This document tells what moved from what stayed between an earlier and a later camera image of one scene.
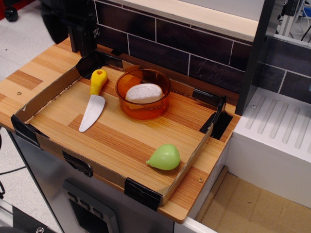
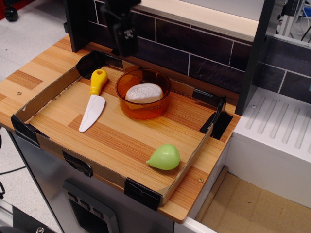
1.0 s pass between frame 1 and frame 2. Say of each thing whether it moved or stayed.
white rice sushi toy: stayed
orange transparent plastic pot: stayed
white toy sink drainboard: stayed
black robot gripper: moved
